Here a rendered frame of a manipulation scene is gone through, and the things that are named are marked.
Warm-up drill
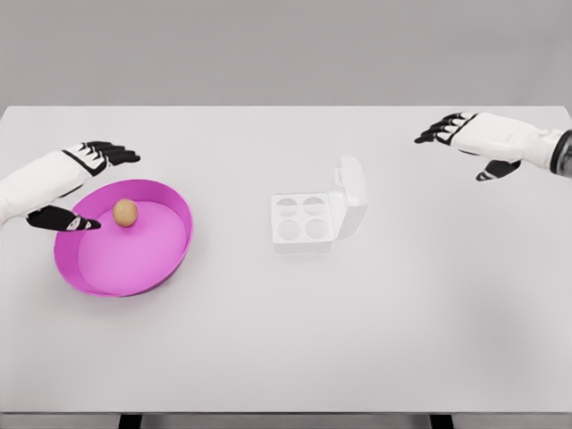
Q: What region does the brown egg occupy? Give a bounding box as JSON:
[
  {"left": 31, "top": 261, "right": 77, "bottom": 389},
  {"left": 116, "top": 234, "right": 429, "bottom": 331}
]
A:
[{"left": 113, "top": 198, "right": 139, "bottom": 229}]

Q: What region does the pink round tray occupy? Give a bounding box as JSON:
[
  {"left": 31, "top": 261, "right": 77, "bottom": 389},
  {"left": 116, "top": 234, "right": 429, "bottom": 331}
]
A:
[{"left": 54, "top": 179, "right": 195, "bottom": 299}]

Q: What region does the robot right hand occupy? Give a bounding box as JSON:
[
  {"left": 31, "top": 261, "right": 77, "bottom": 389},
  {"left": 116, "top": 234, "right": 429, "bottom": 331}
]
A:
[{"left": 414, "top": 112, "right": 527, "bottom": 181}]

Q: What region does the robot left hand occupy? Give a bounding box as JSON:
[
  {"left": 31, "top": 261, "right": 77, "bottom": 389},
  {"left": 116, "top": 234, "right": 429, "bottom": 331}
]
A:
[{"left": 19, "top": 141, "right": 141, "bottom": 233}]

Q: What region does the white egg box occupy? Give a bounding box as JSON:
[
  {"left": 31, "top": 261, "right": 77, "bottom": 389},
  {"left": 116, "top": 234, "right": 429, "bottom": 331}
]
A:
[{"left": 270, "top": 154, "right": 370, "bottom": 257}]

